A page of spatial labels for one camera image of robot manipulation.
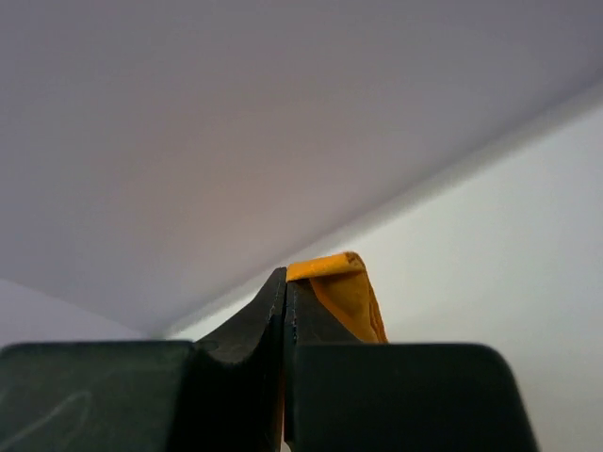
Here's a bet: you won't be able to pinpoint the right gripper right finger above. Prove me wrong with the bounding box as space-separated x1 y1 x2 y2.
284 282 538 451

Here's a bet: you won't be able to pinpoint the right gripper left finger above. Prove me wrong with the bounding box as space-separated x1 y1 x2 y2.
1 268 286 451

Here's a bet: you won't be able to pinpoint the yellow Mickey Mouse cloth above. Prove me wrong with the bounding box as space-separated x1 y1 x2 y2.
286 251 388 344

